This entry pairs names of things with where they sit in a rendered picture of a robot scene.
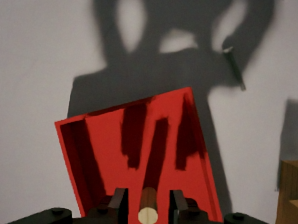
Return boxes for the red open tray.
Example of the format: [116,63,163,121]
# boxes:
[54,86,223,224]

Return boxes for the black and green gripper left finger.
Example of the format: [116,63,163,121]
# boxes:
[6,188,129,224]

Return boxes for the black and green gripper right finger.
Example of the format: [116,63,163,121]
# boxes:
[168,190,269,224]

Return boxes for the light wooden dowel pin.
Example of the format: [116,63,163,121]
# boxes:
[138,187,158,224]

